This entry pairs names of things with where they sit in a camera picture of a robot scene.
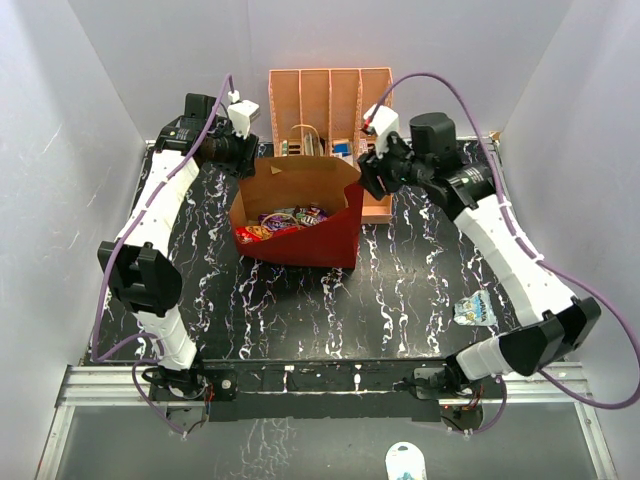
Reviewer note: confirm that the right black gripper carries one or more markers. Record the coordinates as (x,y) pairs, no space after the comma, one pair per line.
(375,175)

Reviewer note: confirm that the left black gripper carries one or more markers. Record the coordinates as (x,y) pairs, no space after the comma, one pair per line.
(242,165)

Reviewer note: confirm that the purple candy pack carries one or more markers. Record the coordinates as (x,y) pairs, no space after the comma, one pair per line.
(310,216)
(279,221)

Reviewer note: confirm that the red paper bag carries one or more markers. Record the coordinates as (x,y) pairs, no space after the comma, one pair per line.
(281,184)

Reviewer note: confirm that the red chips bag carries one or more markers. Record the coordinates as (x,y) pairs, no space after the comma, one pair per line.
(252,234)

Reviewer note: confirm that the light blue snack pouch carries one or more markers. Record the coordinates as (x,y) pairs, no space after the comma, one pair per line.
(475,310)

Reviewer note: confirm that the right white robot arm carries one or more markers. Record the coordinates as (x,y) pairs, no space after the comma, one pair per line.
(553,321)

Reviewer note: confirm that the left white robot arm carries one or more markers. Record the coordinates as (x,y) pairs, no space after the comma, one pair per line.
(137,269)

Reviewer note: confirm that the red white paper box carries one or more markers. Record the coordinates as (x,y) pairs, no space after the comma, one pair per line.
(341,148)

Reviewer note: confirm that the peach desk organizer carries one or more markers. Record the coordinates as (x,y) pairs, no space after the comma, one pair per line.
(310,108)

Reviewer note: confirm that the white oval object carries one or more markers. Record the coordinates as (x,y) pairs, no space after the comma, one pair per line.
(405,461)

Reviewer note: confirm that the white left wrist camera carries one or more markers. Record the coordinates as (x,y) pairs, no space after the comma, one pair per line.
(241,113)

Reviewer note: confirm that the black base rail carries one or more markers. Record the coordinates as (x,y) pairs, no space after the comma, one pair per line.
(336,389)

